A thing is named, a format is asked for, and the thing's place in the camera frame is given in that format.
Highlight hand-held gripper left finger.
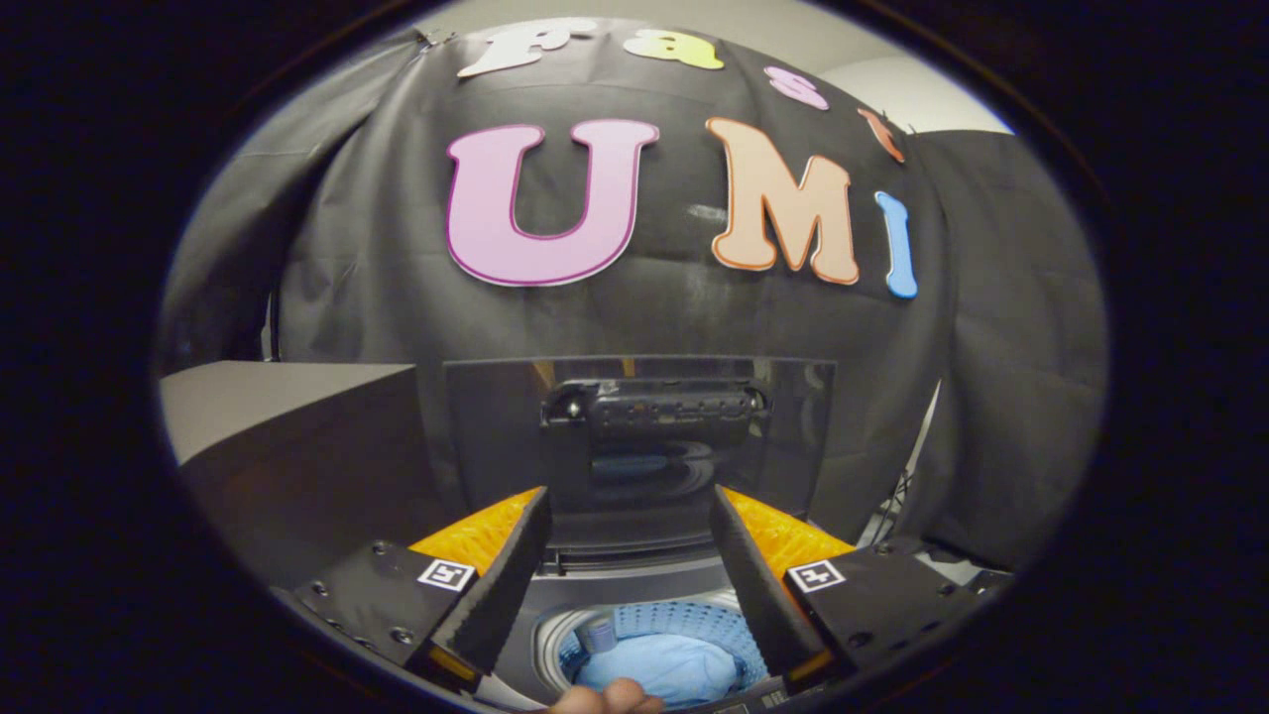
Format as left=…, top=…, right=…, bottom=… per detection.
left=270, top=486, right=553, bottom=693

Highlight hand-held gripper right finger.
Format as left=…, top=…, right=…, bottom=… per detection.
left=709, top=484, right=1012, bottom=695

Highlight light blue shirt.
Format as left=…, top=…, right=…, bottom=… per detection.
left=575, top=633, right=745, bottom=710

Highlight dark glass washing machine lid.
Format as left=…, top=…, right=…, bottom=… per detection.
left=443, top=355, right=837, bottom=551

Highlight black backdrop cloth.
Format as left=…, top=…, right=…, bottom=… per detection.
left=159, top=15, right=1109, bottom=586

